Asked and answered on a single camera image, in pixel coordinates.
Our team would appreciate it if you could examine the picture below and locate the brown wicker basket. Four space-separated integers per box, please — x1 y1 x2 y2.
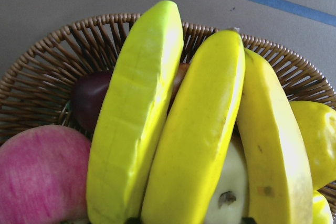
1 15 335 223

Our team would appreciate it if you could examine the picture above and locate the pink red apple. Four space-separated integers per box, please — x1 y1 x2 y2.
1 125 91 223

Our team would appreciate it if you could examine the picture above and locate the orange apple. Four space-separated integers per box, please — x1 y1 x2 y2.
170 63 190 104

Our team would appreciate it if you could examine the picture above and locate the yellow lemon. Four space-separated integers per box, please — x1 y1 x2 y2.
290 101 335 190

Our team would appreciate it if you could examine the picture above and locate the pale yellow apple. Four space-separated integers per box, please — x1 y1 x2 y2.
204 134 248 223

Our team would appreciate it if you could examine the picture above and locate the yellow-green banana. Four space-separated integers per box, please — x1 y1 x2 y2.
86 1 183 223

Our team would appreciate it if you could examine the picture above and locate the yellow mango fruit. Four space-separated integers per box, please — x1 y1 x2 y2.
312 190 333 224

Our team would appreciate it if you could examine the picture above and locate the yellow banana with stem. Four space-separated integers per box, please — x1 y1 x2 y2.
237 50 313 223

